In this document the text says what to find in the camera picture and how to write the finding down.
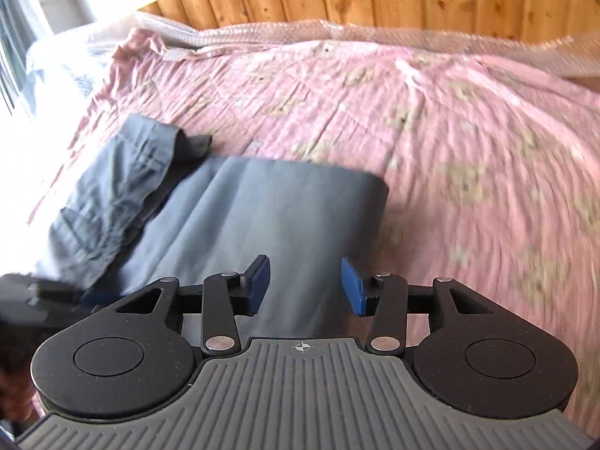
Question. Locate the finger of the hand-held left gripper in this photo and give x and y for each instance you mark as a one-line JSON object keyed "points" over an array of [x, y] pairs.
{"points": [[101, 299]]}

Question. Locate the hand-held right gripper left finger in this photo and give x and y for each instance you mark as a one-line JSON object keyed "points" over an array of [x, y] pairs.
{"points": [[260, 286]]}

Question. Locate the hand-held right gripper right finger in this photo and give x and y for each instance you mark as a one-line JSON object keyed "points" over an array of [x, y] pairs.
{"points": [[352, 286]]}

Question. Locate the grey pants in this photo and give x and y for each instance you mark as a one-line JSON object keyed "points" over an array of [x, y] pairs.
{"points": [[281, 206]]}

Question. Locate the person's left hand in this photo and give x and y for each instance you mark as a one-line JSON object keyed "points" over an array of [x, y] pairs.
{"points": [[14, 384]]}

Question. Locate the pink bear print blanket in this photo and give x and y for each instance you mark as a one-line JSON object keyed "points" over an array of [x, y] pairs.
{"points": [[422, 126]]}

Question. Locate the clear bubble wrap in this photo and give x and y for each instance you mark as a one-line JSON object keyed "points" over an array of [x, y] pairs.
{"points": [[281, 30]]}

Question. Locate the window frame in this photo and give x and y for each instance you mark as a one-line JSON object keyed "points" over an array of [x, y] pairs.
{"points": [[18, 33]]}

